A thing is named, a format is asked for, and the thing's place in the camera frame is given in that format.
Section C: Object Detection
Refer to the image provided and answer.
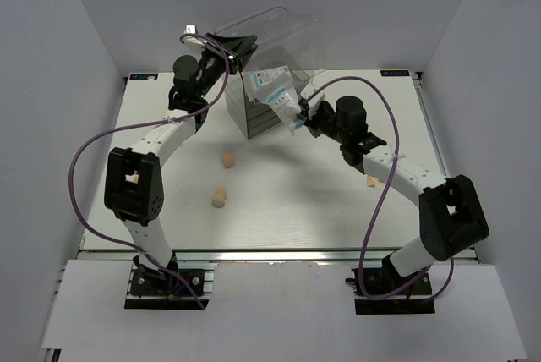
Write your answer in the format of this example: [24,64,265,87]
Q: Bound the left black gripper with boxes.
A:
[196,33,258,99]

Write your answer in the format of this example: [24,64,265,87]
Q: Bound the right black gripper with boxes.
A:
[298,103,348,145]

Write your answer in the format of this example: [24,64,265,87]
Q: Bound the cotton pad packet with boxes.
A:
[245,65,292,101]
[260,85,303,135]

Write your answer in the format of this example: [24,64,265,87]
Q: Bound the clear acrylic drawer organizer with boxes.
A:
[215,7,325,140]

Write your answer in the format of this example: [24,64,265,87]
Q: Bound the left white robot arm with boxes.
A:
[104,35,257,293]

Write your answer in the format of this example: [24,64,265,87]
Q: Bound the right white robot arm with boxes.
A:
[299,96,489,293]

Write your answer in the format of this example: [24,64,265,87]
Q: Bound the right blue table label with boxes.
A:
[380,69,410,77]

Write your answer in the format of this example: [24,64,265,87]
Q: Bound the blue table label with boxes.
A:
[380,69,410,77]
[128,73,158,81]

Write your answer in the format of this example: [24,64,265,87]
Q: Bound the left blue table label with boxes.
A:
[128,73,158,81]

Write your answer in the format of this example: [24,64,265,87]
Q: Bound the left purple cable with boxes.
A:
[68,34,232,310]

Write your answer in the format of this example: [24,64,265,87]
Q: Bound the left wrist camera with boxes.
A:
[181,25,206,47]

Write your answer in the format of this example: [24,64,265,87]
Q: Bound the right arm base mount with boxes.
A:
[345,261,435,315]

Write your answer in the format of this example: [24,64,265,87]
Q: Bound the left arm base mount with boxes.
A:
[124,255,214,310]

